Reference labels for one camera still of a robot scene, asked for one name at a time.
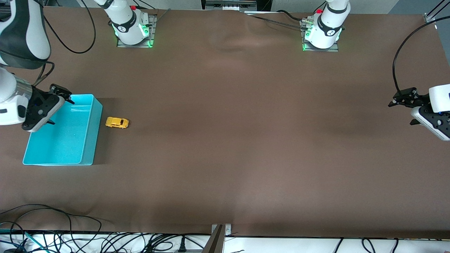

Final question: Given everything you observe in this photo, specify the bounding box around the black base power cable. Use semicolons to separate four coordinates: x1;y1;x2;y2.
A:
276;9;310;22

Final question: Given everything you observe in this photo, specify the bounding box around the brown table cover mat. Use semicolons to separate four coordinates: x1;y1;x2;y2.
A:
0;6;450;239

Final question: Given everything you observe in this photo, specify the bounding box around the long black looping cable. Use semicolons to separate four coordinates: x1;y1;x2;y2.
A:
41;0;96;54

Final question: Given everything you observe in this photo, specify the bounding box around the turquoise plastic bin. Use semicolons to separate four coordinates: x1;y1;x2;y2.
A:
22;93;103;166

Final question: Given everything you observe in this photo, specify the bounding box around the teal cable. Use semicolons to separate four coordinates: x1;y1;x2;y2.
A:
0;229;44;253

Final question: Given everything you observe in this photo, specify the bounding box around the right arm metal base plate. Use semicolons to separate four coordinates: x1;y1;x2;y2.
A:
117;15;157;48

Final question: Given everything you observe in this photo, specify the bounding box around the black cable looped over mat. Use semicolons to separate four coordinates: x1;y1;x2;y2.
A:
0;204;102;243

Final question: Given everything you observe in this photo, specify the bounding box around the grey metal camera post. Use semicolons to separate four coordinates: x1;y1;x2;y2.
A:
202;224;232;253

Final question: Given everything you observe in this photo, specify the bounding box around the yellow beetle toy car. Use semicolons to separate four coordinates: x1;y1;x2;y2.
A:
105;117;129;129

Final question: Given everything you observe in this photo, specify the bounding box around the thin grey cable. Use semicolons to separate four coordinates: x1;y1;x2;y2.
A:
154;8;172;24

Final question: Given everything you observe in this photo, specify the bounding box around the grey power strip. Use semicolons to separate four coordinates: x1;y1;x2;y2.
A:
206;0;257;11

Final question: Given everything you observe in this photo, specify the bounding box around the grey braided cable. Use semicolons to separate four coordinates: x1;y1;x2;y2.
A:
246;13;308;30

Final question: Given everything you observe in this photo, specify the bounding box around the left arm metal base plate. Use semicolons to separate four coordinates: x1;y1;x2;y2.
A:
302;19;340;52

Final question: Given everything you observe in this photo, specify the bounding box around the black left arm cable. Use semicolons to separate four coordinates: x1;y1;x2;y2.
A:
392;20;442;93

